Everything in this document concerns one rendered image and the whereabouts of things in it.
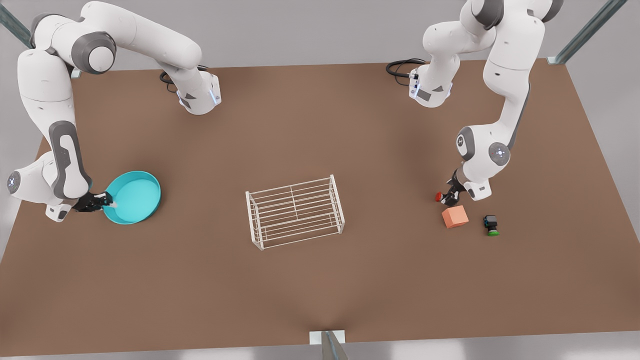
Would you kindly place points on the teal round plate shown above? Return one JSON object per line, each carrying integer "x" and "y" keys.
{"x": 134, "y": 197}

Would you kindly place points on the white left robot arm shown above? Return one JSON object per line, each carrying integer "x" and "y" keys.
{"x": 505, "y": 65}

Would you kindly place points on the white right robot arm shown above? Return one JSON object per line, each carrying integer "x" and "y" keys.
{"x": 50, "y": 90}

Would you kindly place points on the orange cube block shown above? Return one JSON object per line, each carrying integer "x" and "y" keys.
{"x": 455, "y": 216}

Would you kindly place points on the green button switch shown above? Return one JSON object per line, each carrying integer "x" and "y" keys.
{"x": 491, "y": 224}

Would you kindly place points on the silver frame post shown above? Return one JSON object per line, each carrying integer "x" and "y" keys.
{"x": 330, "y": 345}
{"x": 587, "y": 30}
{"x": 15, "y": 25}

